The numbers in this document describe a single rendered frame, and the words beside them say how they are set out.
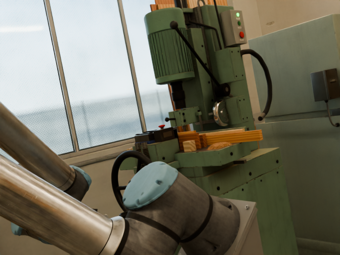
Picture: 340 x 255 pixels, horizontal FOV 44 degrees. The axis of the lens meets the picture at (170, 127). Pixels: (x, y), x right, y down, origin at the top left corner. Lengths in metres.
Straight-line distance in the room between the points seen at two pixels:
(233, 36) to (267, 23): 2.49
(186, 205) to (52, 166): 0.40
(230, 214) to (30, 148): 0.55
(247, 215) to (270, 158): 0.91
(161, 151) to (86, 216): 0.77
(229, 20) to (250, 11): 2.45
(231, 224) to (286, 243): 1.04
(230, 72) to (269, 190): 0.57
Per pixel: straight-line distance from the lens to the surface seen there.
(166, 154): 1.72
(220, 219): 1.13
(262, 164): 1.98
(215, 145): 1.65
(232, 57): 1.94
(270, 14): 4.48
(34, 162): 1.18
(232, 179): 1.79
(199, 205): 1.09
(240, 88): 2.09
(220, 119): 1.89
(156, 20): 1.86
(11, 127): 1.10
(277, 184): 2.09
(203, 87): 1.93
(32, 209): 0.95
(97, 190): 3.15
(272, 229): 2.05
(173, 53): 1.83
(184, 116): 1.86
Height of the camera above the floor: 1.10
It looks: 3 degrees down
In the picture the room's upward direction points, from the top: 11 degrees counter-clockwise
